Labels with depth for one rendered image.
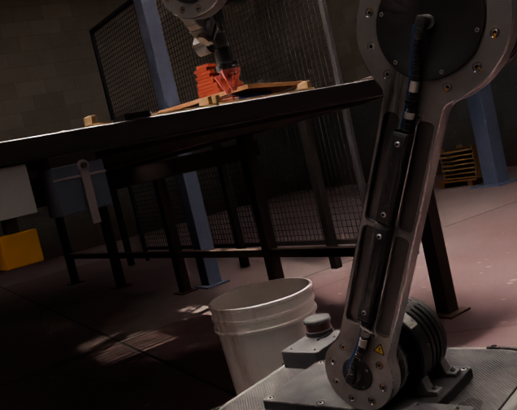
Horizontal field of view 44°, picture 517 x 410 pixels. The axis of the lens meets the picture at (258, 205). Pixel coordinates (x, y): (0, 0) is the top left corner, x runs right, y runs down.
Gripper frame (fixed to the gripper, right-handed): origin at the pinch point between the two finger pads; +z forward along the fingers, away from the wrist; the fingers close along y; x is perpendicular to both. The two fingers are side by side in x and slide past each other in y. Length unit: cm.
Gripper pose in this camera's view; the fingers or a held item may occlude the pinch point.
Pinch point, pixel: (231, 90)
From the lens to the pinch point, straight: 227.5
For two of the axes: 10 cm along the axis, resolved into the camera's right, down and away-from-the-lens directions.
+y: 2.4, 0.3, -9.7
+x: 9.4, -2.4, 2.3
